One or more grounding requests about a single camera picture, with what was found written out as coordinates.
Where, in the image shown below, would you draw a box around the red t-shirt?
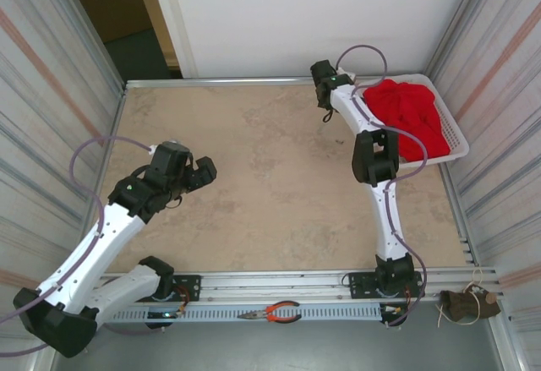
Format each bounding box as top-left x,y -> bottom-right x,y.
363,79 -> 451,163

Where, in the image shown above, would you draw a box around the small green-lit circuit board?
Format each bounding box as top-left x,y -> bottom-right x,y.
146,309 -> 187,321

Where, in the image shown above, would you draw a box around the white plastic mesh basket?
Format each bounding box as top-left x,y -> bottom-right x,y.
352,74 -> 470,173

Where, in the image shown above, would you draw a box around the aluminium table frame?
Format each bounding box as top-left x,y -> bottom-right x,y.
33,0 -> 529,371

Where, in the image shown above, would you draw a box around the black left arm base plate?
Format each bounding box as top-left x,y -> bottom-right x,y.
162,275 -> 202,303

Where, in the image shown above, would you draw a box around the white door frame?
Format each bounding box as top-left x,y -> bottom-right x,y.
130,0 -> 199,79

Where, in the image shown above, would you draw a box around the aluminium mounting rail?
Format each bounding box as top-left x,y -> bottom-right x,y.
99,265 -> 499,305

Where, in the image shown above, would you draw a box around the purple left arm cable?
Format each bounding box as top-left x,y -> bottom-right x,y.
0,135 -> 164,357

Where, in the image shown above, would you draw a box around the orange-handled pliers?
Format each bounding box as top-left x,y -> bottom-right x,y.
236,300 -> 303,325

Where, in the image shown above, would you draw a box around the white slotted cable duct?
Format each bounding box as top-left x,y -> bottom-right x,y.
101,303 -> 384,325

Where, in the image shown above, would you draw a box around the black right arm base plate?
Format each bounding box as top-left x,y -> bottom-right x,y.
348,271 -> 424,303

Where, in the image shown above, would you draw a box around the brown cloth pouch with string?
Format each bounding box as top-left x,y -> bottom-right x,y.
434,267 -> 503,326

